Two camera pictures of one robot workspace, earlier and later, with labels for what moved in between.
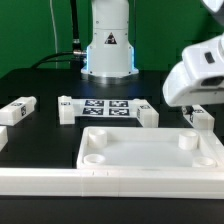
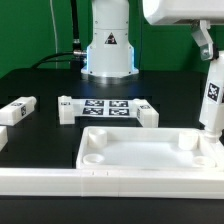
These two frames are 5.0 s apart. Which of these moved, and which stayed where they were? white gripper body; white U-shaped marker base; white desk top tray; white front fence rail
Moved: white gripper body
Stayed: white desk top tray; white U-shaped marker base; white front fence rail
